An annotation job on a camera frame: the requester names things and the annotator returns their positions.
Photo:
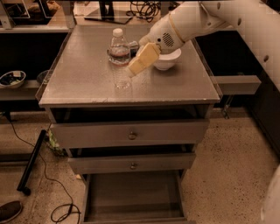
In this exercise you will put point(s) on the grey top drawer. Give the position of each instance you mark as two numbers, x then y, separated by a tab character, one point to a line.
112	134

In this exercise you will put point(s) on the grey side shelf left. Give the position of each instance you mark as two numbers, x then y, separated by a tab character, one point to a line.
25	92

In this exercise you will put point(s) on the grey drawer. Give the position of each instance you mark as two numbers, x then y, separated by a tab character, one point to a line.
144	197
138	163
112	134

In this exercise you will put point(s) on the grey side shelf right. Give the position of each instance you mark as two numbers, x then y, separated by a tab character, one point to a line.
237	84

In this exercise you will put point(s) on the black bar on floor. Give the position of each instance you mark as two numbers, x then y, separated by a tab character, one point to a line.
22	187

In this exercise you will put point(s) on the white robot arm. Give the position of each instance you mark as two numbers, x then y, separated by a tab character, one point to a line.
255	21

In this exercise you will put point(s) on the clear plastic water bottle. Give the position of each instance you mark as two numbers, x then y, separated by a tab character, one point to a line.
119	58

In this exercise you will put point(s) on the grey side shelf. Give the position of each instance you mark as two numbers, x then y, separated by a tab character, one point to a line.
25	92
237	84

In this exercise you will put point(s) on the grey drawer cabinet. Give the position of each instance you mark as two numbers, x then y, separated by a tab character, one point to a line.
82	89

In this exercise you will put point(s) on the crushed silver can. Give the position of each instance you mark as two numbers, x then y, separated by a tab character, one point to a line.
133	46

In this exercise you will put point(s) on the grey middle drawer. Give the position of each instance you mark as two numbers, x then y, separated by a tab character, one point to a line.
138	163

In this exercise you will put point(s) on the black monitor stand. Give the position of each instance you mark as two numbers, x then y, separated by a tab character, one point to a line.
107	13

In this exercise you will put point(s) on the grey bottom drawer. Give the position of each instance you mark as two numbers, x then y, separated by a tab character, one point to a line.
144	197

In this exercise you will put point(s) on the bowl with dark contents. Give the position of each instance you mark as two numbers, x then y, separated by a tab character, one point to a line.
12	79

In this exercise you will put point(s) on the green crumpled packet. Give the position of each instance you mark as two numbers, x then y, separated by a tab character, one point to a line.
54	145

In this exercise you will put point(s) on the dark shoe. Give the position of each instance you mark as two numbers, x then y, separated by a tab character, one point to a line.
10	211

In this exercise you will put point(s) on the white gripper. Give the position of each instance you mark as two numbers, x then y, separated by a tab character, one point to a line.
158	35

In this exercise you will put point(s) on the white ceramic bowl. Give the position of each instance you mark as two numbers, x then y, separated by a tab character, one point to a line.
167	61

